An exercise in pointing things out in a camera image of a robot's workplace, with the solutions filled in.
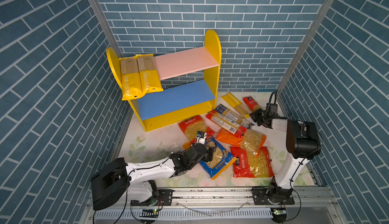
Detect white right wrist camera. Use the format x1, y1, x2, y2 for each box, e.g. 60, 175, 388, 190
266, 103, 279, 117

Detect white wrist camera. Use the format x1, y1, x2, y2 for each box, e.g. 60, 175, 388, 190
266, 103, 279, 117
196, 131, 207, 145

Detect floral table mat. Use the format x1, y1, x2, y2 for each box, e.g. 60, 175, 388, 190
116, 91, 315, 188

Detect red spaghetti bag far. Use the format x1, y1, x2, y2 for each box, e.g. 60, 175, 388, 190
243, 96, 261, 112

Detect metal base rail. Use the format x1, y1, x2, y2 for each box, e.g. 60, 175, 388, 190
83, 186, 345, 224

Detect yellow shelf with coloured boards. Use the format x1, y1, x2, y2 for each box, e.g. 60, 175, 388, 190
106, 29, 222, 132

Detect red macaroni bag upper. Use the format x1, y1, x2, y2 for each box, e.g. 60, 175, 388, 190
178, 115, 216, 150

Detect yellow Pastatime spaghetti bag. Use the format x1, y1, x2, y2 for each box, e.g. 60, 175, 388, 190
136, 54, 163, 94
120, 58, 144, 101

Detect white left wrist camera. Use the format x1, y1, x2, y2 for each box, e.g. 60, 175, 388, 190
196, 131, 207, 145

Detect dark labelled spaghetti bag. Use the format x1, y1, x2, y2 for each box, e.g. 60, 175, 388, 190
215, 103, 254, 129

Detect red fusilli bag lower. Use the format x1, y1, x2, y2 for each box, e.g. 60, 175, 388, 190
231, 147, 274, 178

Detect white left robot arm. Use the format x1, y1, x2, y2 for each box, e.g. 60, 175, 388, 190
91, 143, 215, 211

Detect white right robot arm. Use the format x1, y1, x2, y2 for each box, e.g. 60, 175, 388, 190
250, 91, 322, 205

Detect blue shell pasta bag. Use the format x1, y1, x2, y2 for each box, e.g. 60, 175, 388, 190
200, 136, 237, 180

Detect red labelled spaghetti bag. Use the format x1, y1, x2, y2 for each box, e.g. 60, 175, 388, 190
206, 110, 248, 138

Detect orange macaroni bag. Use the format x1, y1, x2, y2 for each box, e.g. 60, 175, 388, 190
216, 129, 266, 157

